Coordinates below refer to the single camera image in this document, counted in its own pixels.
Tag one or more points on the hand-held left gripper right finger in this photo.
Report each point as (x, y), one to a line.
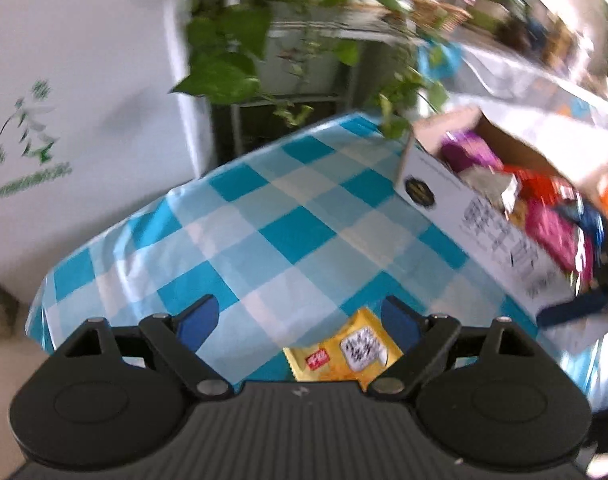
(399, 325)

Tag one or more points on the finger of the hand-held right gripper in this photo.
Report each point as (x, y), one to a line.
(574, 309)

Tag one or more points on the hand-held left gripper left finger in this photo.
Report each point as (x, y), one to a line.
(198, 322)

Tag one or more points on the dark blue snack packet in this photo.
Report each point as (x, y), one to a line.
(591, 225)

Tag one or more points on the magenta snack packet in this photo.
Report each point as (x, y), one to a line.
(556, 235)

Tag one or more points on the red snack packet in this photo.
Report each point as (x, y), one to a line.
(544, 187)

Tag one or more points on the white printed cardboard box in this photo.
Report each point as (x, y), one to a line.
(484, 230)

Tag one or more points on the purple snack packet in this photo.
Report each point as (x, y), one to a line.
(471, 152)

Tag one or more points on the blue checkered tablecloth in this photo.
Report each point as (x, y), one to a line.
(233, 240)

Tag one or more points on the table with clear cover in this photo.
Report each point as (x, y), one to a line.
(524, 85)

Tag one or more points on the green leafy vine plant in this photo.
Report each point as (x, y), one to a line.
(399, 95)

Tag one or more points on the trailing green pothos plant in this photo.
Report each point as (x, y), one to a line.
(223, 70)

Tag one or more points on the white appliance with tree print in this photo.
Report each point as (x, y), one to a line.
(83, 85)

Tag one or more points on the blue plastic object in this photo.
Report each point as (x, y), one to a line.
(436, 57)

